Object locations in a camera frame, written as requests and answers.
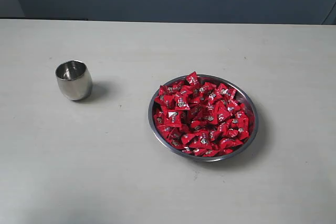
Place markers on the stainless steel plate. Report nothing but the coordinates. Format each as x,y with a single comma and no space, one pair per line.
219,119

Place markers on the red candy wrapper packet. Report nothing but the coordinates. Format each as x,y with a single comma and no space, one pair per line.
192,79

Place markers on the stainless steel cup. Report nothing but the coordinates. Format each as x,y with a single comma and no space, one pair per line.
74,80

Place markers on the red candy with white label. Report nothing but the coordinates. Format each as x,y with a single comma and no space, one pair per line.
173,118

